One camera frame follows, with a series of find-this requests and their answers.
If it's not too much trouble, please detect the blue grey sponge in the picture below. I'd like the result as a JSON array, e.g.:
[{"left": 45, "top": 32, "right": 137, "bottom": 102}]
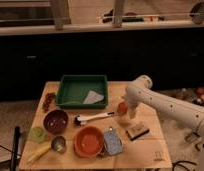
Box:
[{"left": 104, "top": 128, "right": 123, "bottom": 156}]

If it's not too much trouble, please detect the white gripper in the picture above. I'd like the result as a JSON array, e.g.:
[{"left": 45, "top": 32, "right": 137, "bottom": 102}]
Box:
[{"left": 123, "top": 96, "right": 139, "bottom": 119}]

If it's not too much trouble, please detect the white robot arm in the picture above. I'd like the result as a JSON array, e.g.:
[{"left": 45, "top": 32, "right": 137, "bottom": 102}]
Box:
[{"left": 123, "top": 75, "right": 204, "bottom": 171}]

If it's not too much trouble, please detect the grey cloth in tray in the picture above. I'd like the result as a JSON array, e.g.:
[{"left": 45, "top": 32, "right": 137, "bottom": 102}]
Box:
[{"left": 83, "top": 90, "right": 104, "bottom": 104}]

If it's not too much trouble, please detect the white handled brush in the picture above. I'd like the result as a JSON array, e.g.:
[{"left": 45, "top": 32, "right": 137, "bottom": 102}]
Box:
[{"left": 74, "top": 112, "right": 115, "bottom": 126}]

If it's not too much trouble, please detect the orange bowl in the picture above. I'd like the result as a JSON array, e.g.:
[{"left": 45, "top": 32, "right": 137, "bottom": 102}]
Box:
[{"left": 74, "top": 126, "right": 104, "bottom": 158}]

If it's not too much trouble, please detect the dark red bowl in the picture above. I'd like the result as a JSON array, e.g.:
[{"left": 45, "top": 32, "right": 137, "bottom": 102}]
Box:
[{"left": 43, "top": 110, "right": 68, "bottom": 135}]

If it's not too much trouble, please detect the green plastic tray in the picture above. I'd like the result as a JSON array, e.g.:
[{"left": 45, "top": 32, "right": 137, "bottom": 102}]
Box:
[{"left": 55, "top": 75, "right": 108, "bottom": 109}]

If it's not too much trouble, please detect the metal cup yellow handle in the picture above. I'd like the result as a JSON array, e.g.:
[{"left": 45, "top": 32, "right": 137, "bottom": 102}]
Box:
[{"left": 27, "top": 136, "right": 67, "bottom": 164}]

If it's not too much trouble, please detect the red apple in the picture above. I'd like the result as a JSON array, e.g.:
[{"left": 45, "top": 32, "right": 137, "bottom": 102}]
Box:
[{"left": 117, "top": 102, "right": 128, "bottom": 116}]

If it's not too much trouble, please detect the bunch of red grapes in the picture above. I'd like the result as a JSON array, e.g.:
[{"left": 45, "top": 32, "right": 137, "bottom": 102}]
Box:
[{"left": 42, "top": 92, "right": 56, "bottom": 113}]

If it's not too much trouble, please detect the black pole at left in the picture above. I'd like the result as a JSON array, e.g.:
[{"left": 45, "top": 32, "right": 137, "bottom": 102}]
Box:
[{"left": 10, "top": 126, "right": 21, "bottom": 171}]

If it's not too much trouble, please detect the small green cup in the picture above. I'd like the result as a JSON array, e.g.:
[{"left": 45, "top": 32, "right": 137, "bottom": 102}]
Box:
[{"left": 29, "top": 127, "right": 45, "bottom": 143}]

